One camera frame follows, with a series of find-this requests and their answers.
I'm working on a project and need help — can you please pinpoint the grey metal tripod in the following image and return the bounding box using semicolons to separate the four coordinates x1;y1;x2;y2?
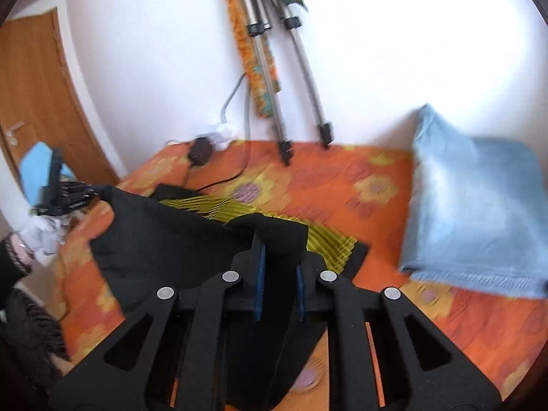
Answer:
231;0;335;166

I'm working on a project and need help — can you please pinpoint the black cable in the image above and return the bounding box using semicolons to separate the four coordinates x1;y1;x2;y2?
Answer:
197;137;252;191

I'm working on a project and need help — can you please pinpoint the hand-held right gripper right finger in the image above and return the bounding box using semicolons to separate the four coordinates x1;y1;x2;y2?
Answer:
295;256;502;411

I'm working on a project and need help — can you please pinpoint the black round charger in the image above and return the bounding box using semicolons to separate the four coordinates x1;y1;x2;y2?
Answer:
188;136;214;166

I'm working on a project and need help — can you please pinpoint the person's left forearm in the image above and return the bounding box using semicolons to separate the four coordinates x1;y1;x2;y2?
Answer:
0;231;35;284

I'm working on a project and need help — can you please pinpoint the white crumpled cloth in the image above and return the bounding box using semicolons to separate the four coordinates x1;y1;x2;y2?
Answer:
19;216;66;267

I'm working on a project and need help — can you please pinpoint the wooden door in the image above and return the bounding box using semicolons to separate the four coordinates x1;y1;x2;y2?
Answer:
0;6;121;206

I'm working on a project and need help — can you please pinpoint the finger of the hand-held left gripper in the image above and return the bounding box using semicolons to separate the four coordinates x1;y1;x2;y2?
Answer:
60;180;106;211

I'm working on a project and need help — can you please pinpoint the grey cable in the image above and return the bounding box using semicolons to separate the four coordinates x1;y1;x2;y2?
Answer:
220;73;251;138

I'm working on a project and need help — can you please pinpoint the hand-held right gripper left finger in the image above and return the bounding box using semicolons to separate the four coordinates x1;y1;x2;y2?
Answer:
49;233;269;411

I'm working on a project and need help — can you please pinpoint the dark striped garment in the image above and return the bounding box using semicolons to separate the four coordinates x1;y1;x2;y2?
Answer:
0;285;72;388

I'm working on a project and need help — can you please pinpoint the black shirt with yellow stripes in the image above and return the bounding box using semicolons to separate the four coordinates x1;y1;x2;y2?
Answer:
90;183;371;411

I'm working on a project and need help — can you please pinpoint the light blue folded towel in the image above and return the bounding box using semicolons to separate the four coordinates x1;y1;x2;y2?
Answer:
398;103;548;299

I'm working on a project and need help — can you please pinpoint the orange floral bedsheet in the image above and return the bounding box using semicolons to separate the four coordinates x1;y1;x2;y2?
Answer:
55;139;548;399

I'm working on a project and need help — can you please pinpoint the orange floral cloth strip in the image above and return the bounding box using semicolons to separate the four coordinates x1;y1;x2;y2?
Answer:
220;0;283;119

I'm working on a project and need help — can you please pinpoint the white power plug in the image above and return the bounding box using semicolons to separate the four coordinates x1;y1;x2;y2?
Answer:
205;122;237;151

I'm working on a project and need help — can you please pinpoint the metal door handle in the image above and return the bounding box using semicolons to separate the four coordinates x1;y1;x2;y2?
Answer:
3;122;25;145

